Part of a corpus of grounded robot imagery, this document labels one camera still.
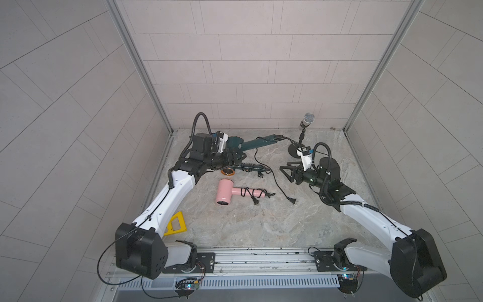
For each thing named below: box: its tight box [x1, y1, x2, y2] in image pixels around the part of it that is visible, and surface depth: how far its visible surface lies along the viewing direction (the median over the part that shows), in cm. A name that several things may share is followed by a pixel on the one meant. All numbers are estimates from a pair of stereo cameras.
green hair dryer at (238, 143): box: [226, 134, 278, 151], surface depth 72 cm
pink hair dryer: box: [215, 178, 266, 206], surface depth 88 cm
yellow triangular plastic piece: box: [163, 211, 188, 236], surface depth 82 cm
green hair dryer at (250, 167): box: [230, 162, 272, 173], surface depth 96 cm
